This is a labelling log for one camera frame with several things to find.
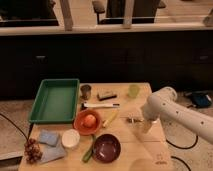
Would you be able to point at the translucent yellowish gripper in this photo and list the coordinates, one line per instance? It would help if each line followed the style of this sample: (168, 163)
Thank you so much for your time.
(146, 125)

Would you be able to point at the white small bowl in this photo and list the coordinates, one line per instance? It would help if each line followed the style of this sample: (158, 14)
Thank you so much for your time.
(70, 138)

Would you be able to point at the silver metal fork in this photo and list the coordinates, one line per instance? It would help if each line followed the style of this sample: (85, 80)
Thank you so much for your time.
(133, 120)

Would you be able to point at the orange bowl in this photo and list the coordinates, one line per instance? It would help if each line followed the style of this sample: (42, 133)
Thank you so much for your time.
(78, 122)

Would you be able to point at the white handled knife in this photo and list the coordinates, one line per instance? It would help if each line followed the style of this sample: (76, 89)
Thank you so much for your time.
(102, 105)

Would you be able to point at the purple bowl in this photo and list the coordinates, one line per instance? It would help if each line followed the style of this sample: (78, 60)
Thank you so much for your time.
(106, 148)

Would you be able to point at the black brown eraser block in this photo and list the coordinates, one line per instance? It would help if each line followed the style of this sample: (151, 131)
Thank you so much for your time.
(106, 95)

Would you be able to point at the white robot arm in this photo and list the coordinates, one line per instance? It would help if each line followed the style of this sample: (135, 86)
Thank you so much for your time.
(163, 102)

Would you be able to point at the green plastic tray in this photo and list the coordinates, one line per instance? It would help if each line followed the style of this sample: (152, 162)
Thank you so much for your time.
(55, 102)

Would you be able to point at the grey blue cloth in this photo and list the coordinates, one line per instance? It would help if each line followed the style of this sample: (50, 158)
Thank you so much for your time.
(53, 153)

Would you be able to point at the light green plastic cup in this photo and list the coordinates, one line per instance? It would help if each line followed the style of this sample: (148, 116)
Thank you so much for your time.
(133, 90)

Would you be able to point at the orange fruit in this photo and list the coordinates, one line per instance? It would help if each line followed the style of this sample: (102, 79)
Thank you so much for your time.
(89, 121)

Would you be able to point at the blue sponge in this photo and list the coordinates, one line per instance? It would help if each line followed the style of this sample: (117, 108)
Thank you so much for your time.
(48, 137)

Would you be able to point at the small metal cup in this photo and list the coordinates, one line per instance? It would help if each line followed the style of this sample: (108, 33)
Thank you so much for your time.
(85, 91)

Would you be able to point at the bunch of brown grapes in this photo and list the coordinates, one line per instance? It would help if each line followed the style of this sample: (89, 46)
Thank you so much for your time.
(32, 151)

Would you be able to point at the dark blue bag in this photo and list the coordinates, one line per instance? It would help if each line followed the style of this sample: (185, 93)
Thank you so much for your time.
(199, 99)

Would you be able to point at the office chair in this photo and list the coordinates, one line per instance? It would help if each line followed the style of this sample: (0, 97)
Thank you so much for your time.
(127, 11)

